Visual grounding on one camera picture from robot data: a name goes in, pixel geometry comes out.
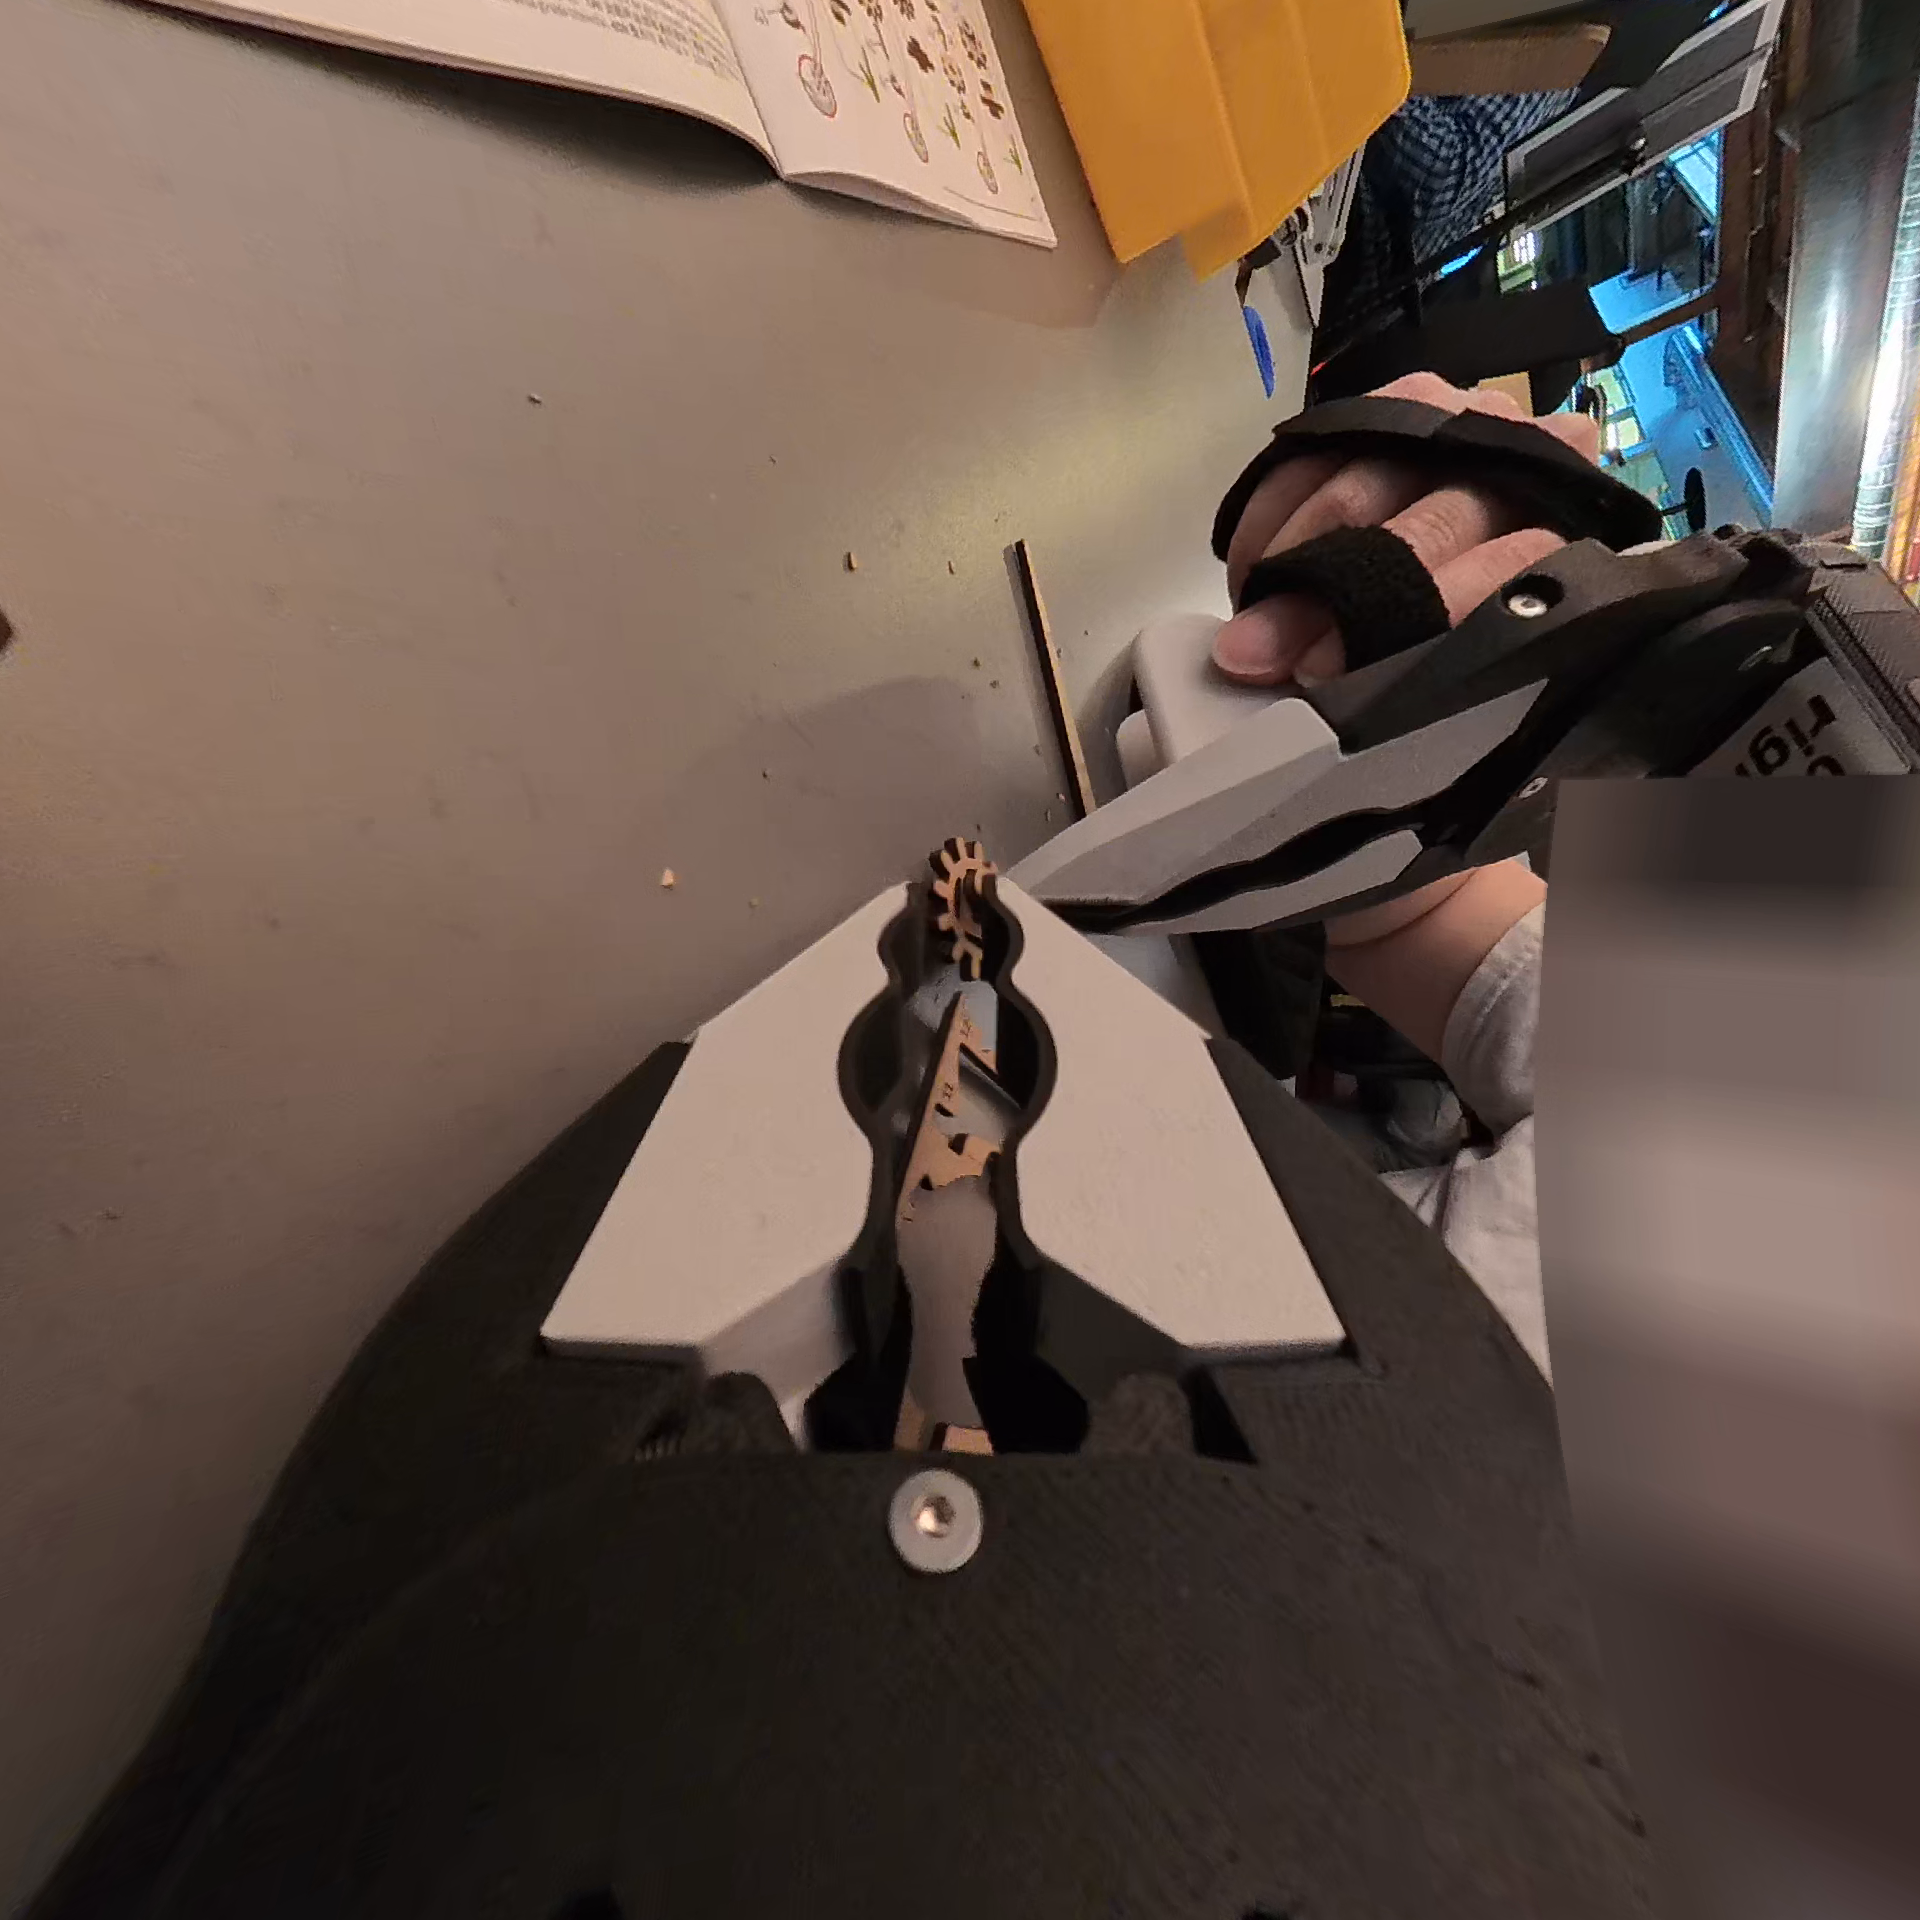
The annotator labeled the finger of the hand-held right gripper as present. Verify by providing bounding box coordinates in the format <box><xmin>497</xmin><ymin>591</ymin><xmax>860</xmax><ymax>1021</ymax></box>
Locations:
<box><xmin>1118</xmin><ymin>832</ymin><xmax>1509</xmax><ymax>945</ymax></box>
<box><xmin>1000</xmin><ymin>682</ymin><xmax>1554</xmax><ymax>921</ymax></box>

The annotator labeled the person's right hand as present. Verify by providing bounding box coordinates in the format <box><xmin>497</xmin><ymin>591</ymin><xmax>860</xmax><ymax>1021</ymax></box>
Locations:
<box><xmin>1216</xmin><ymin>374</ymin><xmax>1599</xmax><ymax>694</ymax></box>

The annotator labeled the computer monitor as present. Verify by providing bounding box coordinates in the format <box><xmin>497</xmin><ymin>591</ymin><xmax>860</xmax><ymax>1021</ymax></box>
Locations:
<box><xmin>1498</xmin><ymin>0</ymin><xmax>1788</xmax><ymax>197</ymax></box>

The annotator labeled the thin wooden stick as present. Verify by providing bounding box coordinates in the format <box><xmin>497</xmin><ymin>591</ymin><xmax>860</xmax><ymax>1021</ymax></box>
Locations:
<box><xmin>1005</xmin><ymin>541</ymin><xmax>1098</xmax><ymax>823</ymax></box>

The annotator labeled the small wooden gear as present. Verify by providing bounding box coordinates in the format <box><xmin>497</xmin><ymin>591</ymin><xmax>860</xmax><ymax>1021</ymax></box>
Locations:
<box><xmin>925</xmin><ymin>834</ymin><xmax>1002</xmax><ymax>985</ymax></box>

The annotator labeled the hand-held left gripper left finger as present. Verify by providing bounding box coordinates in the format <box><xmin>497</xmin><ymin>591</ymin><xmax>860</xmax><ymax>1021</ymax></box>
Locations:
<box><xmin>540</xmin><ymin>879</ymin><xmax>924</xmax><ymax>1449</ymax></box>

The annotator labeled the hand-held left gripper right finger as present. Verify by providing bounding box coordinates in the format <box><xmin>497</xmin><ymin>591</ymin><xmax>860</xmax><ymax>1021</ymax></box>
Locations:
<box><xmin>983</xmin><ymin>872</ymin><xmax>1343</xmax><ymax>1449</ymax></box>

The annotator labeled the laser-cut wooden parts sheet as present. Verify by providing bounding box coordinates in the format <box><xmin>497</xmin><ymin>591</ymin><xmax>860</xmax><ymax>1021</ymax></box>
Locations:
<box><xmin>892</xmin><ymin>990</ymin><xmax>1037</xmax><ymax>1455</ymax></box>

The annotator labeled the yellow plastic bin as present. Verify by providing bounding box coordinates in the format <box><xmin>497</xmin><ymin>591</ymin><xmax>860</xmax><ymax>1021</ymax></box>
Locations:
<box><xmin>1020</xmin><ymin>0</ymin><xmax>1415</xmax><ymax>279</ymax></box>

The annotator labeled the paper instruction booklet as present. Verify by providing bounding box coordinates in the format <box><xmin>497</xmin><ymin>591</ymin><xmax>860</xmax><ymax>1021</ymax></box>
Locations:
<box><xmin>150</xmin><ymin>0</ymin><xmax>1057</xmax><ymax>250</ymax></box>

